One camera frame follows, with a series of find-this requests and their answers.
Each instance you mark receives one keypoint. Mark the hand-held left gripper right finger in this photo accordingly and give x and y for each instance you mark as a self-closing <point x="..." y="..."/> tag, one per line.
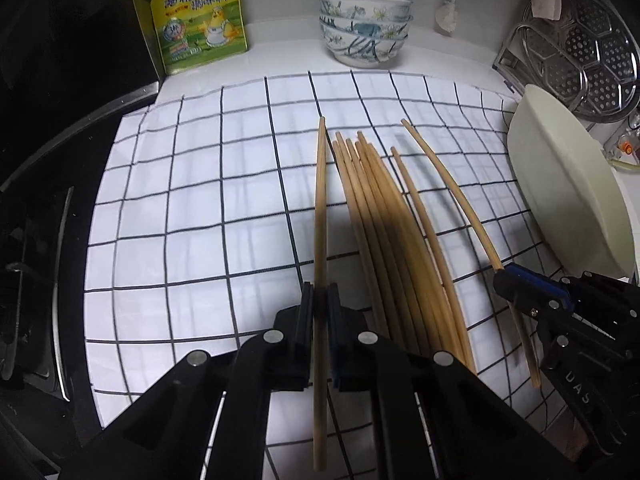
<point x="340" y="330"/>

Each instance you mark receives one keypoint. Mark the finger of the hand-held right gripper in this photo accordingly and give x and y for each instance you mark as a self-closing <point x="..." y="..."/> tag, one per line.
<point x="515" y="290"/>
<point x="542" y="287"/>

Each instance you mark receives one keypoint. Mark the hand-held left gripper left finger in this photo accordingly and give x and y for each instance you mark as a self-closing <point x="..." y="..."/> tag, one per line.
<point x="295" y="340"/>

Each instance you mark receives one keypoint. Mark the cream round basin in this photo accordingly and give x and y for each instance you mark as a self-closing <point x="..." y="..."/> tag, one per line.
<point x="565" y="185"/>

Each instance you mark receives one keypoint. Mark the single wooden chopstick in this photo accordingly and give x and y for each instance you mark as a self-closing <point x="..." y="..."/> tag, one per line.
<point x="450" y="185"/>
<point x="321" y="210"/>

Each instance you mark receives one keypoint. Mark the orange knob gas regulator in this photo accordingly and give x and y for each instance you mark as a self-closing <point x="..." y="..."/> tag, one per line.
<point x="627" y="147"/>

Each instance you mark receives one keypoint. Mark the white black checked cloth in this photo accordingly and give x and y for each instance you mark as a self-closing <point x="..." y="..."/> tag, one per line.
<point x="200" y="185"/>

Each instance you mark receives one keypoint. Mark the perforated steel steamer tray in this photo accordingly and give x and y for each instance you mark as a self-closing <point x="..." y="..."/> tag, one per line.
<point x="600" y="50"/>

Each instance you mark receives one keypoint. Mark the black gas stove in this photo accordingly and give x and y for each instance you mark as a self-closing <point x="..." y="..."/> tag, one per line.
<point x="50" y="260"/>

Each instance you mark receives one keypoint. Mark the yellow green seasoning pouch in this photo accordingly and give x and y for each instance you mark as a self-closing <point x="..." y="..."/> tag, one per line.
<point x="200" y="20"/>

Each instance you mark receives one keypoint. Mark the dark panel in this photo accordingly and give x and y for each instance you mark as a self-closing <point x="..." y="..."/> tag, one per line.
<point x="65" y="20"/>

